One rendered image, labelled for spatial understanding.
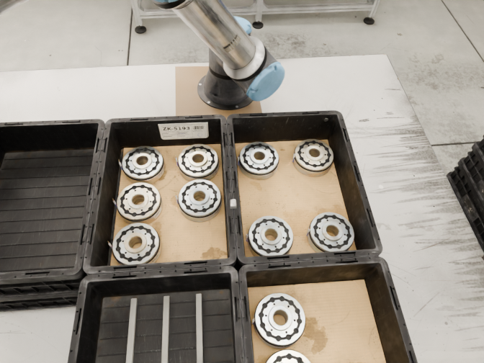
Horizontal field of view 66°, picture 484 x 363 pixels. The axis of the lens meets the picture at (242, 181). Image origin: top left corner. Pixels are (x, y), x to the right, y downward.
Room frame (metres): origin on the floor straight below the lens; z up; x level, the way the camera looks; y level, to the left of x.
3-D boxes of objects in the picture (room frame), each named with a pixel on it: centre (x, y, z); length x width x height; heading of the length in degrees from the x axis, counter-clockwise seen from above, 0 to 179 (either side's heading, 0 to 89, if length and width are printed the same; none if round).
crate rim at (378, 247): (0.47, -0.12, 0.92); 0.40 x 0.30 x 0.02; 7
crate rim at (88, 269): (0.44, 0.17, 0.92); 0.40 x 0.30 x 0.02; 7
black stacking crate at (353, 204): (0.47, -0.12, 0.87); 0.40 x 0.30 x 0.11; 7
